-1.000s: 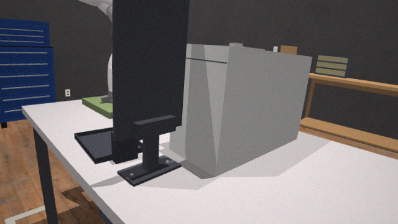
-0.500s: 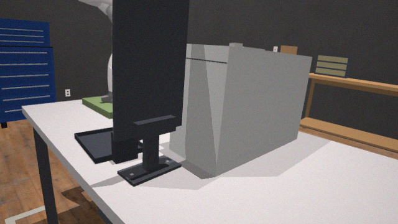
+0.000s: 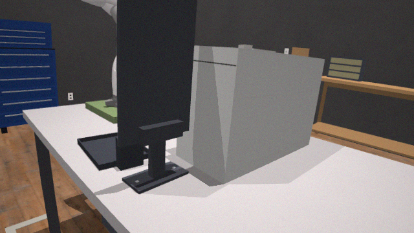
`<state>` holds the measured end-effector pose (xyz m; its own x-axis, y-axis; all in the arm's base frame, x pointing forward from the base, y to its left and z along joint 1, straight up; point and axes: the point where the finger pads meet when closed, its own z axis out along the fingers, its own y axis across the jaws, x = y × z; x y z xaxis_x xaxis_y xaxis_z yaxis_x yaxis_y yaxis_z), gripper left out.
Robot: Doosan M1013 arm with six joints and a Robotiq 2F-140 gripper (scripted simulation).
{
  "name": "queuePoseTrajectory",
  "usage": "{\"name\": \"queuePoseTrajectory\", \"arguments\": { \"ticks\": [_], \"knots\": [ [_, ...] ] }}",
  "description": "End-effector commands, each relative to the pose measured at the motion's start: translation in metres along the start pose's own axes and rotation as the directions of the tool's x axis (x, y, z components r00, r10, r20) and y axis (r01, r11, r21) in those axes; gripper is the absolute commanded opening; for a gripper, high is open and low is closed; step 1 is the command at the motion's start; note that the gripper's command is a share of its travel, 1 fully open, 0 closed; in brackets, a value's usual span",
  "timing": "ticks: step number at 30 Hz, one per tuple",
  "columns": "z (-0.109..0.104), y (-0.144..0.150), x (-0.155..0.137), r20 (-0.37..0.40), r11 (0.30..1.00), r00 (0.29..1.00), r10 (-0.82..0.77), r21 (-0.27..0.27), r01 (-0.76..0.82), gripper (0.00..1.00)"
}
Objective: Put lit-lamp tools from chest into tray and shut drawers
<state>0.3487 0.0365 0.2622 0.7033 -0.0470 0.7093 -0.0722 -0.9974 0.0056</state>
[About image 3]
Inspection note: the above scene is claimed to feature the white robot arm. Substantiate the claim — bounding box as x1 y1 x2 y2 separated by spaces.
82 0 117 107

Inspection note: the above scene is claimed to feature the small tan wooden block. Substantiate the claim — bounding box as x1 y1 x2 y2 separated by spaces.
292 47 309 57

